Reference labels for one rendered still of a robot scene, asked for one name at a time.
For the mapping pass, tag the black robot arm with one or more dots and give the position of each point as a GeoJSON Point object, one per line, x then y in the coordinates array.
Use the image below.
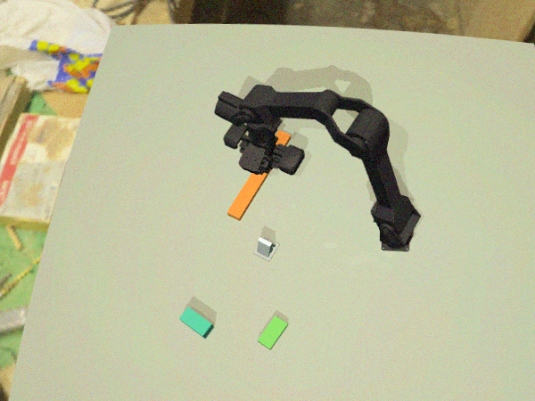
{"type": "Point", "coordinates": [366, 139]}

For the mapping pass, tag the teal rectangular block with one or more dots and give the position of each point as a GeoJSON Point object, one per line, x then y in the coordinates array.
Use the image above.
{"type": "Point", "coordinates": [196, 322]}

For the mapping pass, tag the orange bar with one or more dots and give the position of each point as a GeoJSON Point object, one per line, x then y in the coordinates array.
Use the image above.
{"type": "Point", "coordinates": [252, 186]}

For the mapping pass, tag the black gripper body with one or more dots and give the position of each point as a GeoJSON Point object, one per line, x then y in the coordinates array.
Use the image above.
{"type": "Point", "coordinates": [288, 158]}

